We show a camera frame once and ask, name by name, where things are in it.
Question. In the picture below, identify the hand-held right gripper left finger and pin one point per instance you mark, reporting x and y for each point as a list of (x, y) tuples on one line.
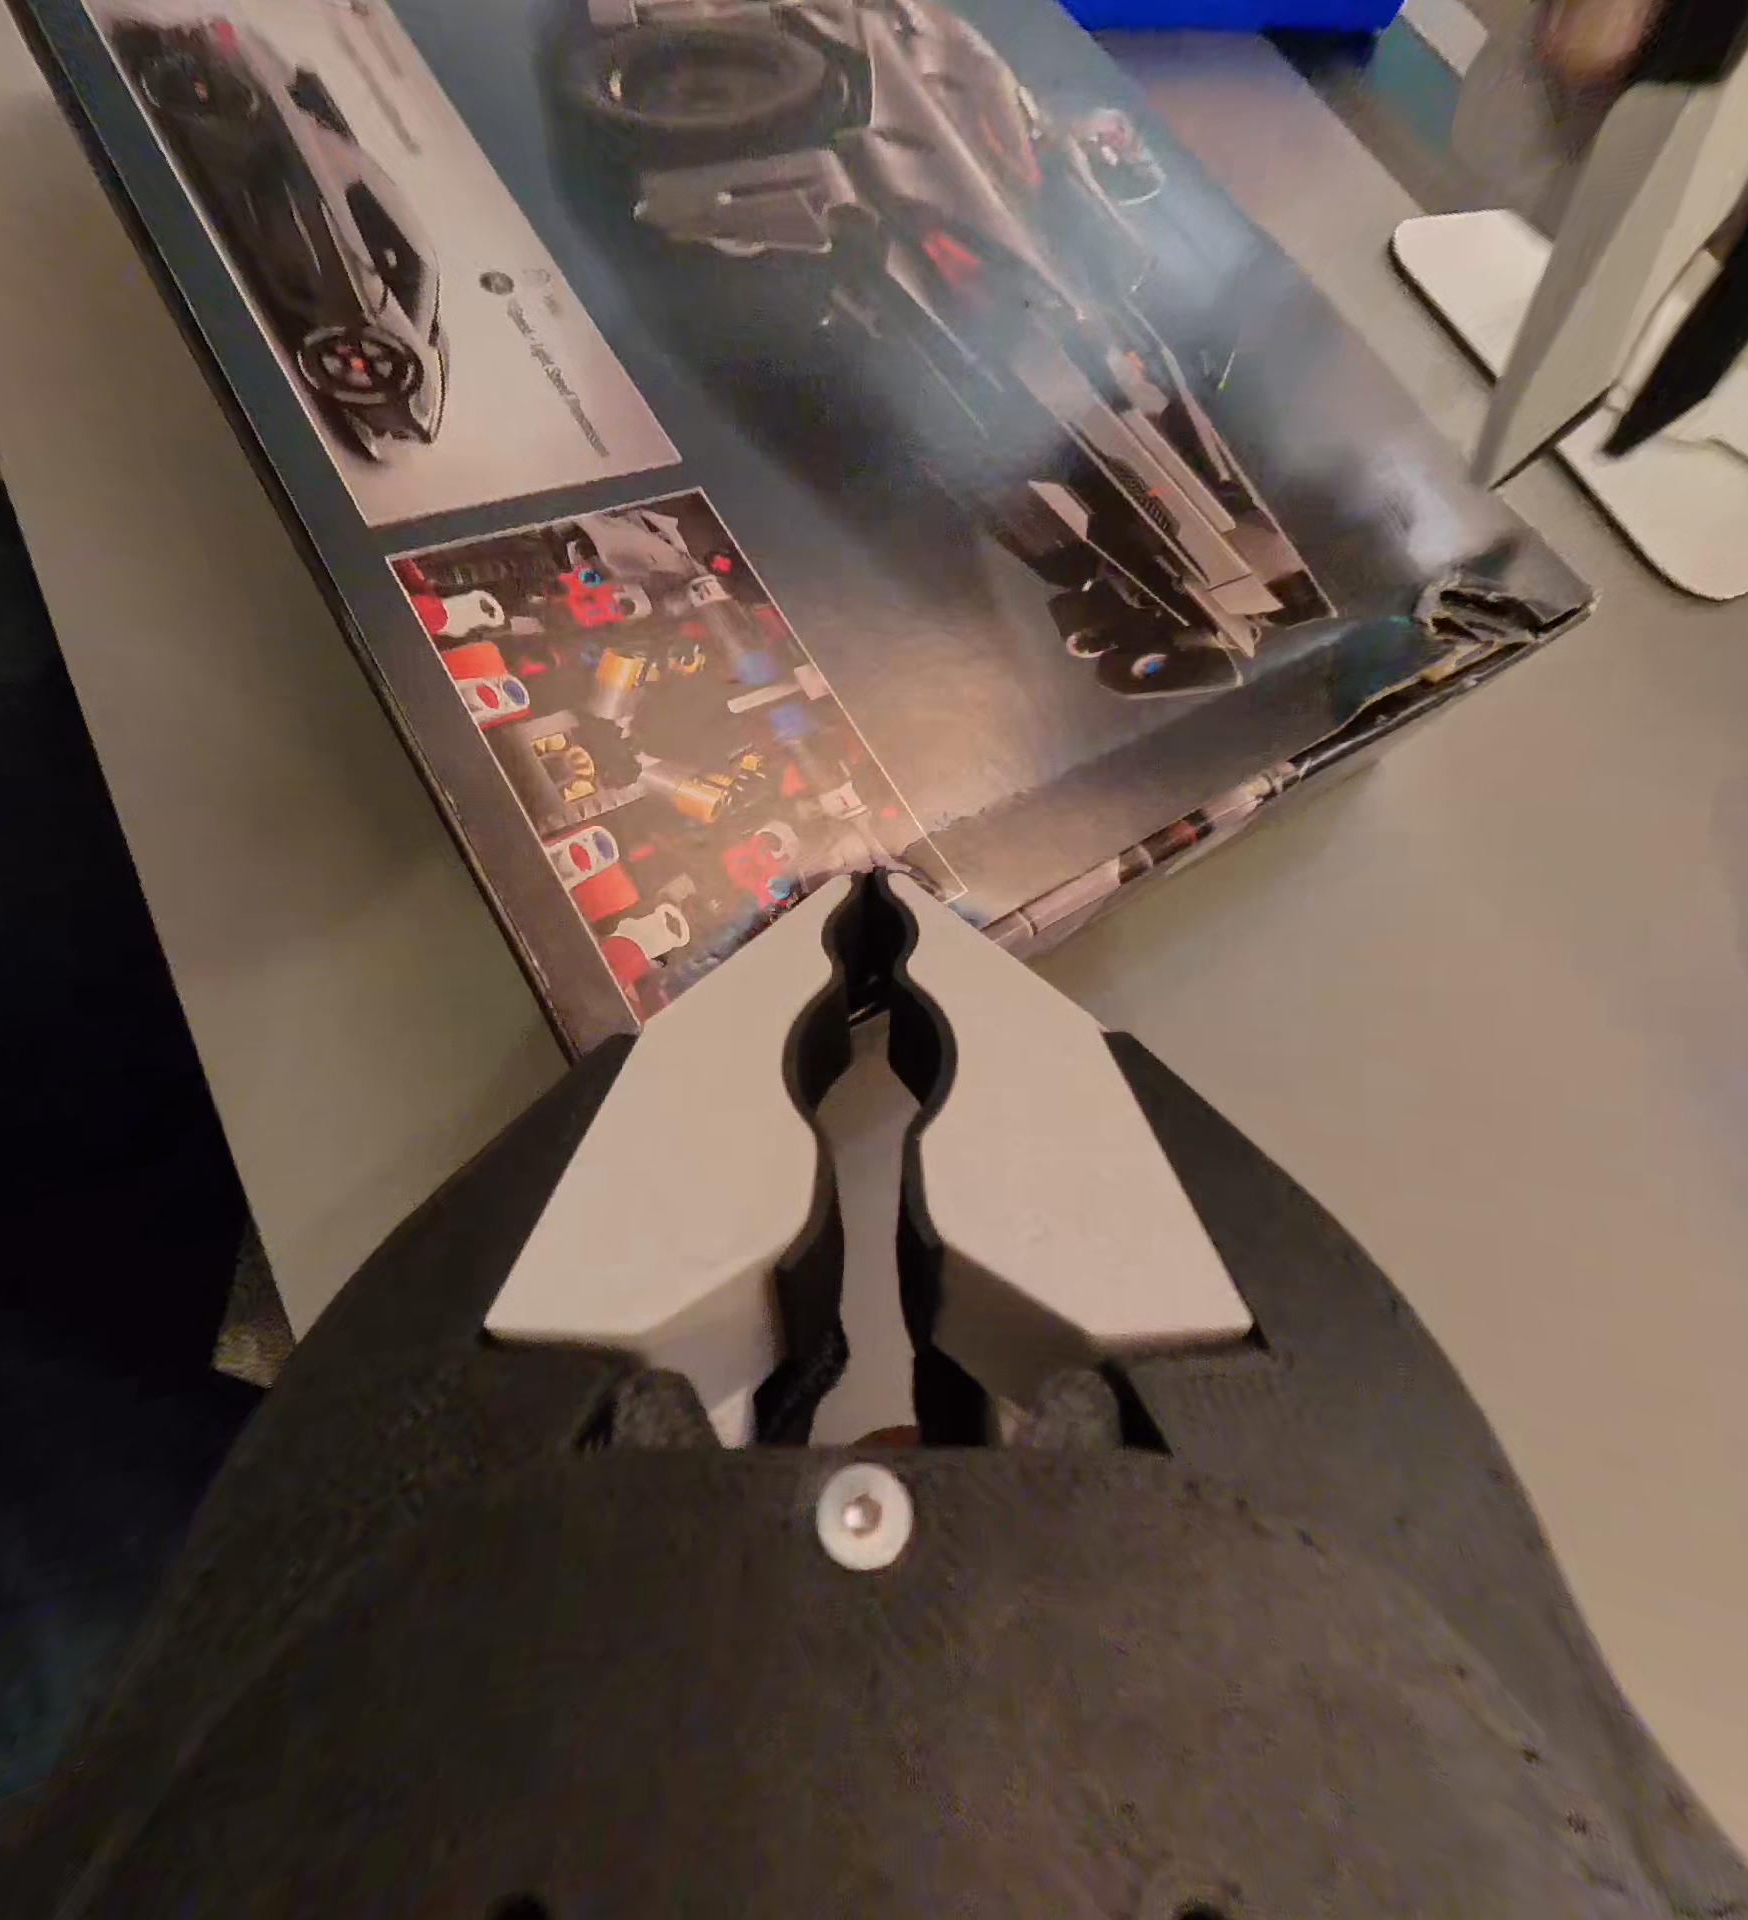
[(664, 1185)]

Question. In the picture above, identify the dark lego set box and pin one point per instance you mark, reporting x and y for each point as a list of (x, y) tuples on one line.
[(964, 300)]

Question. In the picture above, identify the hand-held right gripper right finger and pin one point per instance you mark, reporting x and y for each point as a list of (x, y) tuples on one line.
[(1069, 1185)]

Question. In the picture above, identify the white monitor stand base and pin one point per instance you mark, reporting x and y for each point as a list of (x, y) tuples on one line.
[(1714, 524)]

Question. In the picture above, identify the blue plastic bin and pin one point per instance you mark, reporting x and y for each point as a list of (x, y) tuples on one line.
[(1234, 13)]

